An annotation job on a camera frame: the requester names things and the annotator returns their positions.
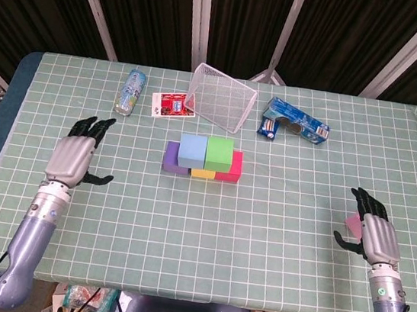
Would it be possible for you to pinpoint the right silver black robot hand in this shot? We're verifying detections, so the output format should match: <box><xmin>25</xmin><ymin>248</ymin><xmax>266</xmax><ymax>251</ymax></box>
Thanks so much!
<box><xmin>329</xmin><ymin>184</ymin><xmax>410</xmax><ymax>271</ymax></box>

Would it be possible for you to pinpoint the white wire mesh basket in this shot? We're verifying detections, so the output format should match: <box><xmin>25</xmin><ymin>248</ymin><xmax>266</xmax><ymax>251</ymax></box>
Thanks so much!
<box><xmin>180</xmin><ymin>60</ymin><xmax>262</xmax><ymax>138</ymax></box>

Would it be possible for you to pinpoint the long blue cookie box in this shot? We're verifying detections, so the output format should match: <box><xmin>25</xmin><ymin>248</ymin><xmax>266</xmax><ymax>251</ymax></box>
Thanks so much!
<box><xmin>259</xmin><ymin>95</ymin><xmax>334</xmax><ymax>147</ymax></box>

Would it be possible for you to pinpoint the white frame post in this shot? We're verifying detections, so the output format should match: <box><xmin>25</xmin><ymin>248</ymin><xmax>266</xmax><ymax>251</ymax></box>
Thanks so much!
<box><xmin>180</xmin><ymin>0</ymin><xmax>215</xmax><ymax>74</ymax></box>
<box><xmin>58</xmin><ymin>0</ymin><xmax>127</xmax><ymax>63</ymax></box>
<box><xmin>358</xmin><ymin>0</ymin><xmax>417</xmax><ymax>104</ymax></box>
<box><xmin>249</xmin><ymin>0</ymin><xmax>310</xmax><ymax>88</ymax></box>

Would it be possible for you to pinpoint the pink foam block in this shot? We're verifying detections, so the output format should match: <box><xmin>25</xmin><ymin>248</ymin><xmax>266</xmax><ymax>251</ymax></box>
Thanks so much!
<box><xmin>342</xmin><ymin>211</ymin><xmax>367</xmax><ymax>241</ymax></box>

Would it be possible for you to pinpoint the red white card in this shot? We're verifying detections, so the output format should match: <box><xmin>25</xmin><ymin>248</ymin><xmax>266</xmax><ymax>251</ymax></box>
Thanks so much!
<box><xmin>149</xmin><ymin>88</ymin><xmax>199</xmax><ymax>123</ymax></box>

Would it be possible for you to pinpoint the green foam block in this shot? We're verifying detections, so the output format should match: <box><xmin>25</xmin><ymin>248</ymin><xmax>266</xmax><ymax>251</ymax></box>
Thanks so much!
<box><xmin>203</xmin><ymin>135</ymin><xmax>236</xmax><ymax>175</ymax></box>

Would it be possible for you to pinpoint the purple foam block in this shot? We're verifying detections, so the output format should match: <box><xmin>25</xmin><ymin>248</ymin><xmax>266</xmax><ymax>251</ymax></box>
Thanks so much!
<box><xmin>161</xmin><ymin>140</ymin><xmax>195</xmax><ymax>177</ymax></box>

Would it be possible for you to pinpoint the small blue cookie packet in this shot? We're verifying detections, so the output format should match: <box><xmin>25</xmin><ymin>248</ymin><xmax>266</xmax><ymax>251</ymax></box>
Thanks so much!
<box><xmin>255</xmin><ymin>115</ymin><xmax>281</xmax><ymax>141</ymax></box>

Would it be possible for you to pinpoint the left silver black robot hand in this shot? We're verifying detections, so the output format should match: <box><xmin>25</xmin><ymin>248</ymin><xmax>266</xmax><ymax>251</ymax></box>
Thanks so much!
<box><xmin>42</xmin><ymin>109</ymin><xmax>123</xmax><ymax>195</ymax></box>

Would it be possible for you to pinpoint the green snack bag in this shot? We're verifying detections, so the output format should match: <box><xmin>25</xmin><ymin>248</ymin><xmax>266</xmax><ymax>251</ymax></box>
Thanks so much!
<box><xmin>49</xmin><ymin>280</ymin><xmax>123</xmax><ymax>312</ymax></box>

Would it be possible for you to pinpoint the red foam block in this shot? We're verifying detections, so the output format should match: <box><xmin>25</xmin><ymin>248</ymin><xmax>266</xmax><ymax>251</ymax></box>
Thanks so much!
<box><xmin>213</xmin><ymin>147</ymin><xmax>245</xmax><ymax>185</ymax></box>

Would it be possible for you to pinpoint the green checked tablecloth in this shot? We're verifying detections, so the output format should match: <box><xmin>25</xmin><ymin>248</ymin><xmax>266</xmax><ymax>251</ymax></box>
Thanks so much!
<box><xmin>0</xmin><ymin>46</ymin><xmax>417</xmax><ymax>312</ymax></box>

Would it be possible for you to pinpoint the light blue foam block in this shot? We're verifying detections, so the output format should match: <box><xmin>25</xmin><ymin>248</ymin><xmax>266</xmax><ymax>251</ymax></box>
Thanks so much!
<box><xmin>175</xmin><ymin>133</ymin><xmax>210</xmax><ymax>171</ymax></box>

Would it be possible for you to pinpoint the green blue drink can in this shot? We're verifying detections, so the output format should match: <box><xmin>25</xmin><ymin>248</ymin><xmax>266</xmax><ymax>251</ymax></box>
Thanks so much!
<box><xmin>112</xmin><ymin>66</ymin><xmax>148</xmax><ymax>119</ymax></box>

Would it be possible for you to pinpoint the yellow foam block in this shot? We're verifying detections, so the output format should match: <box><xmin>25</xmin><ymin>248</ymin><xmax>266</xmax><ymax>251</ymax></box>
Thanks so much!
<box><xmin>190</xmin><ymin>168</ymin><xmax>217</xmax><ymax>182</ymax></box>

